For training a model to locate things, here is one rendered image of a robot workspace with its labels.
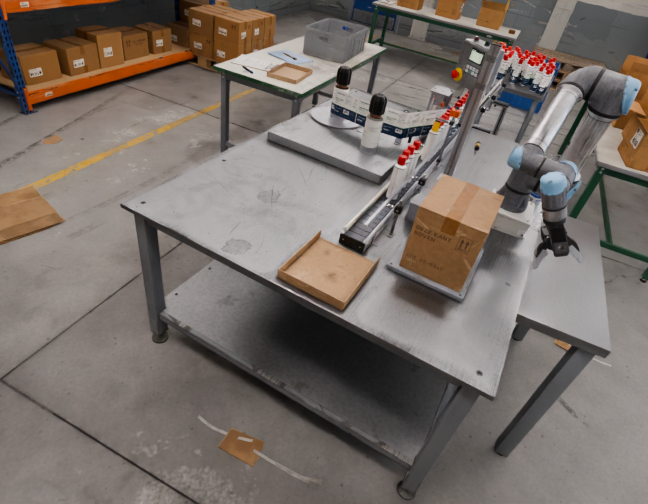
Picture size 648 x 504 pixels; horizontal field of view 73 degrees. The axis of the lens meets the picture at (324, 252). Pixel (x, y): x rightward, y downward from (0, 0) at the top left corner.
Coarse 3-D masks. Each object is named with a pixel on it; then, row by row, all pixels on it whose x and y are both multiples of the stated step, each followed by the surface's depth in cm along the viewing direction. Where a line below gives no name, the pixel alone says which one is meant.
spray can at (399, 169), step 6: (402, 156) 183; (402, 162) 183; (396, 168) 185; (402, 168) 184; (396, 174) 186; (402, 174) 186; (390, 180) 190; (396, 180) 188; (390, 186) 191; (396, 186) 189; (390, 192) 192; (396, 198) 194
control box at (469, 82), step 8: (472, 40) 198; (480, 40) 201; (464, 48) 200; (480, 48) 192; (488, 48) 190; (464, 56) 201; (464, 64) 202; (472, 64) 198; (496, 64) 195; (464, 72) 202; (496, 72) 198; (456, 80) 208; (464, 80) 203; (472, 80) 199; (472, 88) 200; (488, 88) 202
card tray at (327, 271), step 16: (320, 240) 171; (304, 256) 162; (320, 256) 163; (336, 256) 164; (352, 256) 166; (288, 272) 153; (304, 272) 155; (320, 272) 156; (336, 272) 157; (352, 272) 159; (368, 272) 155; (304, 288) 147; (320, 288) 150; (336, 288) 151; (352, 288) 152; (336, 304) 143
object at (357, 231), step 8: (448, 144) 254; (432, 160) 233; (424, 168) 224; (416, 176) 216; (408, 184) 208; (384, 192) 198; (384, 200) 193; (376, 208) 187; (384, 208) 188; (392, 208) 192; (368, 216) 181; (384, 216) 183; (360, 224) 175; (376, 224) 177; (352, 232) 170; (360, 232) 171; (368, 232) 172; (360, 240) 167
